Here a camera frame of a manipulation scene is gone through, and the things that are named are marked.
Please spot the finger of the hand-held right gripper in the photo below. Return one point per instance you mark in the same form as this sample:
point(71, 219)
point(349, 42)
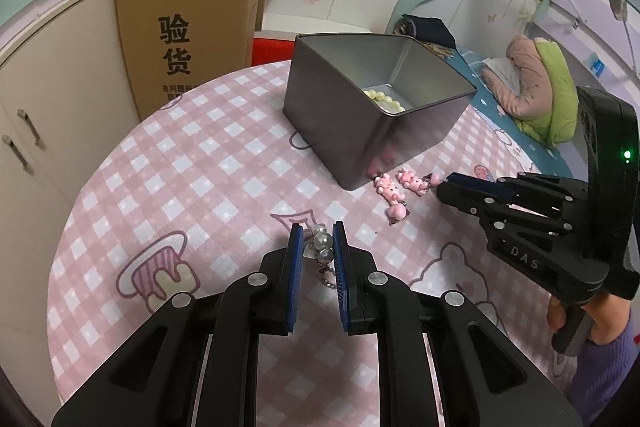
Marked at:
point(465, 199)
point(475, 181)

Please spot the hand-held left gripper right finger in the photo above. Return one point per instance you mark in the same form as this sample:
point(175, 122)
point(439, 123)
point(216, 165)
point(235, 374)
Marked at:
point(341, 272)

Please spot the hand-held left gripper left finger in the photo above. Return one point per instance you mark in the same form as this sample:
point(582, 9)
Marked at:
point(296, 272)

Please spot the grey metal tin box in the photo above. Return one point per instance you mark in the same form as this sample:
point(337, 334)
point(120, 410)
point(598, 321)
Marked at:
point(325, 127)

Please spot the person's right hand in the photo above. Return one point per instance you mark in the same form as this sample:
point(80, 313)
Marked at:
point(607, 319)

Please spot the blue candy print bedsheet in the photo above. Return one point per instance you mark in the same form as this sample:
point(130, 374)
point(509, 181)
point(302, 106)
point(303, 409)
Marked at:
point(510, 132)

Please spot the pink and green quilt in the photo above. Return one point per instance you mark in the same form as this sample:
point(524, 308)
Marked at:
point(550, 97)

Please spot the white pillow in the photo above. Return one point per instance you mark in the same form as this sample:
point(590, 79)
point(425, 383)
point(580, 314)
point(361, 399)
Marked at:
point(500, 69)

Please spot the pink checkered tablecloth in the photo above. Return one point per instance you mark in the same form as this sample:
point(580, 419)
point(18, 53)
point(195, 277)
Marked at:
point(200, 187)

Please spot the folded beige clothes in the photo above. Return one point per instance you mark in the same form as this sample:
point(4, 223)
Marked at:
point(440, 49)

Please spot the small blue box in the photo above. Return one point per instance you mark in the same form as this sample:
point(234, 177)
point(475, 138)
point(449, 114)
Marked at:
point(599, 67)

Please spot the folded dark clothes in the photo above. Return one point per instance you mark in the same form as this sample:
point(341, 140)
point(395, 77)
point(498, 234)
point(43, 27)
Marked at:
point(430, 29)

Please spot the grey bed lamp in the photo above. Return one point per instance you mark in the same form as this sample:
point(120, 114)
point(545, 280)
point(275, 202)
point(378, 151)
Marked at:
point(619, 7)

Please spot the red storage bench white top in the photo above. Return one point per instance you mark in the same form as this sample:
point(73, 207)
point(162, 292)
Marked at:
point(270, 52)

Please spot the small cardboard box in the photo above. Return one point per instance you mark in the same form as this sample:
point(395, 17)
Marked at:
point(260, 2)

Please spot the large cardboard box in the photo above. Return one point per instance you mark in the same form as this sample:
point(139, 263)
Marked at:
point(200, 7)

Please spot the beige cabinet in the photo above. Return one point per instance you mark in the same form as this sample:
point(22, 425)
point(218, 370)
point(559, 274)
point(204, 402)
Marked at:
point(60, 57)

